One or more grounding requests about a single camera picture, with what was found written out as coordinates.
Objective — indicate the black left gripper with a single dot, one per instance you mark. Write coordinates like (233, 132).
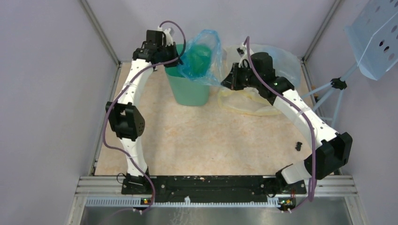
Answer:
(172, 48)

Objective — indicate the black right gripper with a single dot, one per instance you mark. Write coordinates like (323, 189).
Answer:
(232, 80)

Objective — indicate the clear yellow-edged plastic bag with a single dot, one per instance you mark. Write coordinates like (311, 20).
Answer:
(278, 68)

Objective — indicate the blue plastic trash bag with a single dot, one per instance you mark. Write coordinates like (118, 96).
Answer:
(217, 70)

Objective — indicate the green plastic trash bin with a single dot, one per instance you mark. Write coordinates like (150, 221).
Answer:
(189, 90)

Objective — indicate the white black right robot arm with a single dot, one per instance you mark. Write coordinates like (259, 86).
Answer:
(330, 149)

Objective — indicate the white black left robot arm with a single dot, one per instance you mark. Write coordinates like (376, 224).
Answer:
(124, 118)

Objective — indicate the small black plastic part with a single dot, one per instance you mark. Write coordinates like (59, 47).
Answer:
(298, 146)

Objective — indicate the light blue tripod stand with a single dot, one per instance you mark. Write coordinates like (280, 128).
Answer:
(336, 84)

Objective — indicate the perforated light blue panel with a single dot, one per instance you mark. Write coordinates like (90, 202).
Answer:
(373, 37)

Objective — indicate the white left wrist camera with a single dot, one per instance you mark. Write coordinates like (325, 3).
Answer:
(168, 35)

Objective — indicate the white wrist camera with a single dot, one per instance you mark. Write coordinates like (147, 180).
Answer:
(168, 35)
(242, 50)

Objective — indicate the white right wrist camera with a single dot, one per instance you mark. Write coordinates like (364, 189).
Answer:
(242, 50)

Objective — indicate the white cable duct strip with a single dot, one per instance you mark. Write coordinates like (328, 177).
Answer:
(139, 202)

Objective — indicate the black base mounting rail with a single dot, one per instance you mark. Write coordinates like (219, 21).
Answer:
(211, 189)

